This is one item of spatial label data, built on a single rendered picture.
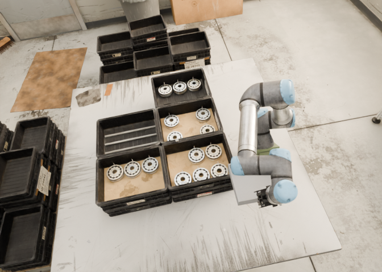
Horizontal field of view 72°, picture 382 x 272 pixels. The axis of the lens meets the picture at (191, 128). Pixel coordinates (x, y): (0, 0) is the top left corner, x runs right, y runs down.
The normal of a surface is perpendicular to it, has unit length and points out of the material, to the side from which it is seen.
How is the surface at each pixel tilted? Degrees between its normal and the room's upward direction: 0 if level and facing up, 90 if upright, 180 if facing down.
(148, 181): 0
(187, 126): 0
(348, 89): 0
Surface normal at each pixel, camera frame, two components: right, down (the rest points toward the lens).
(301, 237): -0.07, -0.57
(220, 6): 0.12, 0.60
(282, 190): 0.00, -0.33
